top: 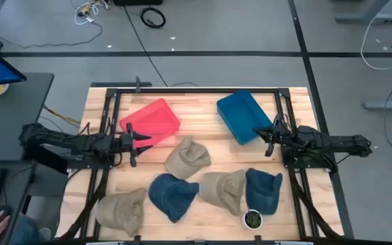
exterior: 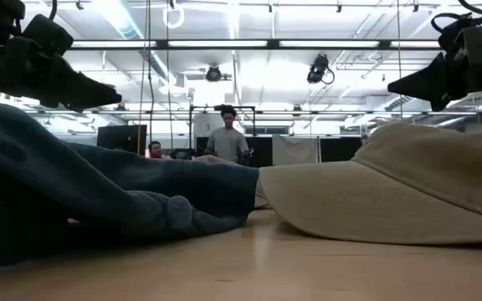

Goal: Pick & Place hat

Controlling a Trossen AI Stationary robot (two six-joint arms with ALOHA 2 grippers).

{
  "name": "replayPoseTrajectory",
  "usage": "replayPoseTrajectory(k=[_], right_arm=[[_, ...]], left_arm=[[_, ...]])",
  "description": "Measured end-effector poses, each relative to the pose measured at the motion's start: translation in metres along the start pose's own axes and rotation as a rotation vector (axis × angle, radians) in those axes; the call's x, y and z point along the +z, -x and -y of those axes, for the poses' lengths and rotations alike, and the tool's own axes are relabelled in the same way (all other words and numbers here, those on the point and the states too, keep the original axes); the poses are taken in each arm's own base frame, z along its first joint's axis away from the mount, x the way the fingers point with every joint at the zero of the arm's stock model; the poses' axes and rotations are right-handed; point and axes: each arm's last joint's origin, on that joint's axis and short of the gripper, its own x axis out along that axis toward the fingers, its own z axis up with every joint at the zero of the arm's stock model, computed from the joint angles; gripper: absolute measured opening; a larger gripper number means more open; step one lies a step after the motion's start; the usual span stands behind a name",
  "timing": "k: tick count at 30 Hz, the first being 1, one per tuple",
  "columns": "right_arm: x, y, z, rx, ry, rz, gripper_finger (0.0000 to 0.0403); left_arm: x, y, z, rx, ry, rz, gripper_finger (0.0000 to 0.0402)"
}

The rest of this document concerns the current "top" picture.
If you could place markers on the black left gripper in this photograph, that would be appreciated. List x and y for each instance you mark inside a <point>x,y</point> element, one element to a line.
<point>130,143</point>

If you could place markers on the grey table foot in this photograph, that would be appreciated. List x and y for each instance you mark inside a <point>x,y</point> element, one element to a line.
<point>388,103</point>
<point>369,17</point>

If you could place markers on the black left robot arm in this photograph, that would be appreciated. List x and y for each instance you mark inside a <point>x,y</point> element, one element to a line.
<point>63,140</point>

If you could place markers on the tan cap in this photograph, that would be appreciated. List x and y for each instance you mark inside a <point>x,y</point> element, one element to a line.
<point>187,158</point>
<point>121,211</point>
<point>224,190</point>

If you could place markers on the white pot with green plant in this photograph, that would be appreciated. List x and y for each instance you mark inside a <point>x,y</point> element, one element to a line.
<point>252,219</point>

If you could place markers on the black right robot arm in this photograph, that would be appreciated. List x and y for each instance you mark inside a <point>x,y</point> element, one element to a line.
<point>328,141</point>

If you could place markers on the red plastic bin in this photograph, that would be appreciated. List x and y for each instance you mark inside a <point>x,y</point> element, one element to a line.
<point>152,120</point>

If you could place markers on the dark blue cap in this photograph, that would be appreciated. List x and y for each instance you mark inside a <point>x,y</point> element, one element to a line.
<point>262,192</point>
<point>173,196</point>

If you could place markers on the blue plastic bin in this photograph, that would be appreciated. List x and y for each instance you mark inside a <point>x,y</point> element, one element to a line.
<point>243,115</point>

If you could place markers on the black box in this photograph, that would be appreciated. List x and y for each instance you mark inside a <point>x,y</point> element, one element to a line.
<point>137,2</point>

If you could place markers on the person's leg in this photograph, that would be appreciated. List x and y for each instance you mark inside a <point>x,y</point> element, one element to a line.
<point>26,231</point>

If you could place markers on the dark grey desk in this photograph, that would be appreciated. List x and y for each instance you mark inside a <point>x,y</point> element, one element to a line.
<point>9,117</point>

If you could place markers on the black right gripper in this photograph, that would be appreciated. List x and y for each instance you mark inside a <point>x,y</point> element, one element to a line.
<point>280,131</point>

